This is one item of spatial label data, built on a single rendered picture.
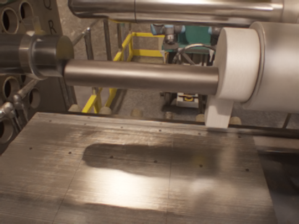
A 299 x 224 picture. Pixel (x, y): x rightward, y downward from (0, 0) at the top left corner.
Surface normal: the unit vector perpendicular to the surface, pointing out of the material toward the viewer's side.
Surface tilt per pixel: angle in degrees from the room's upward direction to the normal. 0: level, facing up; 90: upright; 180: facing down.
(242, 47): 41
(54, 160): 0
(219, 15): 101
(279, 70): 65
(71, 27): 90
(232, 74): 77
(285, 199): 0
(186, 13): 94
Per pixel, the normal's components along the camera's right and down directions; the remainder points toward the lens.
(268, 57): -0.11, 0.00
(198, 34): -0.14, 0.59
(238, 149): 0.00, -0.81
